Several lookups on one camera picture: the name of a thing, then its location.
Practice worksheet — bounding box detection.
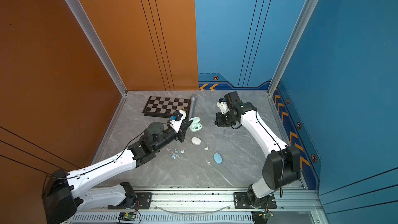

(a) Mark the mint green earbud case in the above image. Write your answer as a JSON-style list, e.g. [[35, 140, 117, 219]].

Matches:
[[189, 117, 202, 132]]

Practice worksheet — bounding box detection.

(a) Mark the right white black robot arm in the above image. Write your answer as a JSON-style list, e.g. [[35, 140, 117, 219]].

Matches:
[[215, 91, 301, 208]]

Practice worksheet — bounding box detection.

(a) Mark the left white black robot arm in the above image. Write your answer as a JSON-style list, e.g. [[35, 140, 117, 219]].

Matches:
[[41, 119, 192, 224]]

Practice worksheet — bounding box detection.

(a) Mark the white earbud case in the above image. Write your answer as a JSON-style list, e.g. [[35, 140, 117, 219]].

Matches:
[[191, 137, 202, 146]]

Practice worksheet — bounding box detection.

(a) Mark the blue earbud case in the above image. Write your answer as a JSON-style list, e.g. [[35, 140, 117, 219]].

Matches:
[[213, 153, 223, 164]]

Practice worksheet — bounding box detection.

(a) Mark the black white chessboard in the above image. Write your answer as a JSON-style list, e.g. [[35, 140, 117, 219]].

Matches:
[[143, 96, 190, 118]]

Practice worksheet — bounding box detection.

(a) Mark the left green circuit board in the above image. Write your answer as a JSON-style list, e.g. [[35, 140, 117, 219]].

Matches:
[[118, 212, 137, 223]]

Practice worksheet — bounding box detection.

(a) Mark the right circuit board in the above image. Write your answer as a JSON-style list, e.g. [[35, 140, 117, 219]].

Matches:
[[251, 212, 274, 224]]

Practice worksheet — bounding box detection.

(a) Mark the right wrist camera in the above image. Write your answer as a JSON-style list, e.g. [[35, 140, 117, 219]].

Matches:
[[217, 97, 229, 114]]

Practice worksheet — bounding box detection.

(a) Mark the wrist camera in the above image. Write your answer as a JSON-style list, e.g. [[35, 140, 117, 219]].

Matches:
[[167, 110, 187, 133], [217, 97, 229, 114]]

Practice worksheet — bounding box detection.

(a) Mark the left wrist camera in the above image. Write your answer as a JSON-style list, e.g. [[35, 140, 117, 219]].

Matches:
[[167, 110, 187, 133]]

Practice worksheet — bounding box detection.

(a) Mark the aluminium front rail frame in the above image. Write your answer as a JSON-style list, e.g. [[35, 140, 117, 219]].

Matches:
[[65, 187, 328, 224]]

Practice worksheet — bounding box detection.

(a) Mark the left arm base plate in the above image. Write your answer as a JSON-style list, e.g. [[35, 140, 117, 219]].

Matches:
[[107, 192, 152, 210]]

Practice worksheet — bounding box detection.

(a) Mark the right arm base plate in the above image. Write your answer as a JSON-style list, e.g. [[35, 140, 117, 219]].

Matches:
[[233, 192, 277, 209]]

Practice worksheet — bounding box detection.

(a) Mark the right aluminium corner post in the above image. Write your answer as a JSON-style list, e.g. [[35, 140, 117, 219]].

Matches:
[[267, 0, 319, 97]]

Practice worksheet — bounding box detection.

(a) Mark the aluminium corner post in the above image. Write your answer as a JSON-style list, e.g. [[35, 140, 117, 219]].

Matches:
[[267, 0, 319, 97], [65, 0, 127, 97]]

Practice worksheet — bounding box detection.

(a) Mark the left aluminium corner post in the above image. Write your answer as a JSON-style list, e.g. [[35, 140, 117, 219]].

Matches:
[[65, 0, 127, 97]]

